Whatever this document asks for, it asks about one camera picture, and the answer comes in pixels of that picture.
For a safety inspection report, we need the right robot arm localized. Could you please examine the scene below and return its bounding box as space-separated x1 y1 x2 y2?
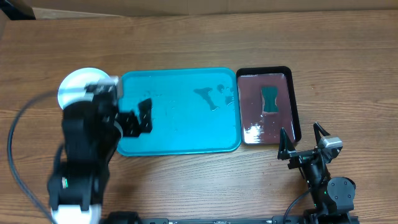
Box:
277 123 359 223

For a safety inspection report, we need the black tray with red liquid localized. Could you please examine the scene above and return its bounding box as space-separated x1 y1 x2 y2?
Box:
236 66 302 145

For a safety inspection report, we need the teal plastic tray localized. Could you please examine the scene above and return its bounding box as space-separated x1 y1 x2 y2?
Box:
118 67 242 157

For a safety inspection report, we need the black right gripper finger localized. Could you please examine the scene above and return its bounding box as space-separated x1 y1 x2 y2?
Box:
313 122 330 142
277 128 295 159

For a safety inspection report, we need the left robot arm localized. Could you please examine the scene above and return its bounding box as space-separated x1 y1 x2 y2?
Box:
47 94 152 223

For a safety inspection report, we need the cardboard sheet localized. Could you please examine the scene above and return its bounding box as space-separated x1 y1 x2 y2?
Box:
26 0 397 16

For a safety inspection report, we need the light blue plate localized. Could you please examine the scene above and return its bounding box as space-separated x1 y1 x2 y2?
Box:
57 67 111 109

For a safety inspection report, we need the green sponge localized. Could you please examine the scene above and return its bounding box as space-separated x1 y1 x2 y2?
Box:
261 86 279 113

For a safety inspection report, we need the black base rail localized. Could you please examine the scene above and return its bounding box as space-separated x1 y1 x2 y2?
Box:
100 215 360 224

